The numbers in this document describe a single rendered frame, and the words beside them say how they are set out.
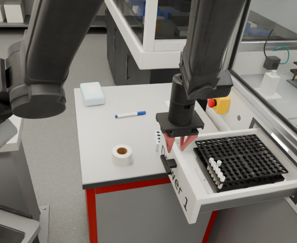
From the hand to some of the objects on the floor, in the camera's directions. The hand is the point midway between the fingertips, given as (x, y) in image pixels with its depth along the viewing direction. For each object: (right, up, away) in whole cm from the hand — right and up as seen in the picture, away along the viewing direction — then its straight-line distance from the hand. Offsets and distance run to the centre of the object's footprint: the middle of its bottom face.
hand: (175, 148), depth 70 cm
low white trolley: (-14, -54, +94) cm, 109 cm away
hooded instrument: (+16, +29, +212) cm, 214 cm away
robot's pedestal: (-78, -55, +84) cm, 127 cm away
